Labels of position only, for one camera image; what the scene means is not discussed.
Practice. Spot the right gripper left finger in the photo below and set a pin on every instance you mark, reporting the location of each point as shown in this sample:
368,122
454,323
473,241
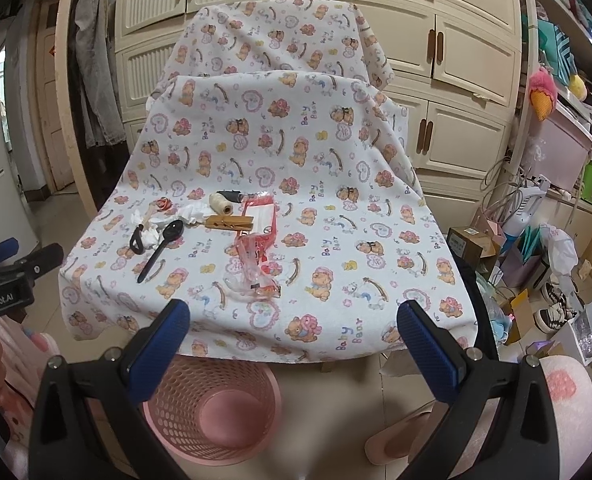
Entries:
65,442

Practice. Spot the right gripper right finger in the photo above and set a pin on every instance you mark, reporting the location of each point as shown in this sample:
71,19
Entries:
521,442

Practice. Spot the pink white fuzzy leg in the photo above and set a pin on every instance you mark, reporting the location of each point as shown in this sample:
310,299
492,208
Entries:
570,390

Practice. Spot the pink slipper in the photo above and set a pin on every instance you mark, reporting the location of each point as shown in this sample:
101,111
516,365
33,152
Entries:
405,438

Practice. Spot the white tissue left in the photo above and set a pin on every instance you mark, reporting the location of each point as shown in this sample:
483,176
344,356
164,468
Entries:
145,237

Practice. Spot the black white sneaker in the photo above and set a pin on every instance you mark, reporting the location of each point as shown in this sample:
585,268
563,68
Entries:
550,319

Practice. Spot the pink mesh waste basket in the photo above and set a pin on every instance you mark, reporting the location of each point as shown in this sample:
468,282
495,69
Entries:
215,412

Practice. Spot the red white lollipop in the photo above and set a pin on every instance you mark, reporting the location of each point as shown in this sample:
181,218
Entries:
160,205

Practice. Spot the black plastic spoon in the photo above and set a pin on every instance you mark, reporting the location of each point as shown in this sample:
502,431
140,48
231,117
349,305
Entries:
170,234

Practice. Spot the hanging grey jeans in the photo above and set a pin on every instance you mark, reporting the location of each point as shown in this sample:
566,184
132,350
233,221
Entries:
101,118

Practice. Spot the crumpled white tissue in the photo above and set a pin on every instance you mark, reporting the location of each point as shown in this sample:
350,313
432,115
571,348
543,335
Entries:
195,213

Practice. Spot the white plastic bag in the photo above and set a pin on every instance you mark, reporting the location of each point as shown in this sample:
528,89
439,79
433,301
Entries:
560,248

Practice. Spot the cardboard box brown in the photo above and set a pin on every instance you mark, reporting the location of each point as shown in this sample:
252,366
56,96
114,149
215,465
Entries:
471,245

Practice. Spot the cream thread spool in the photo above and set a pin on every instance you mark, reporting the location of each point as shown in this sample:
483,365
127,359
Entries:
220,205

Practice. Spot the wooden clothespin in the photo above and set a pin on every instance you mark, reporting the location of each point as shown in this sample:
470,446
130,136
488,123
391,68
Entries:
229,223

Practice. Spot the black thread spool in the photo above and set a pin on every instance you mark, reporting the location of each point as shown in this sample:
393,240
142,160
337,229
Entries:
233,196

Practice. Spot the clear red crumpled wrapper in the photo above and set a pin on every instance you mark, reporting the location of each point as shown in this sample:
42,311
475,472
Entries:
253,282

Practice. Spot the red white plastic wrapper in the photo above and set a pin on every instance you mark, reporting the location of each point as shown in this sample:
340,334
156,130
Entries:
261,208

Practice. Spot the bear print cloth cover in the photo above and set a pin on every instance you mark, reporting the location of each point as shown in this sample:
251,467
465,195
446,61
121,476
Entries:
354,235

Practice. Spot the pink storage box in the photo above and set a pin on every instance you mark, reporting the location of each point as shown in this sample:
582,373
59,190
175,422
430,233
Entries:
557,148

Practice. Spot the pink plush chick toy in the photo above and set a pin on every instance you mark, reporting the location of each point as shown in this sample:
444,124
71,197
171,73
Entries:
542,93

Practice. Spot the yellow plush toy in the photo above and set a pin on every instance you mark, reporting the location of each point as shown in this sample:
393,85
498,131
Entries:
577,87

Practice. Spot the cream wardrobe cabinets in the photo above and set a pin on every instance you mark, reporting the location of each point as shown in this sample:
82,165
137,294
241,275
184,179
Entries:
453,64

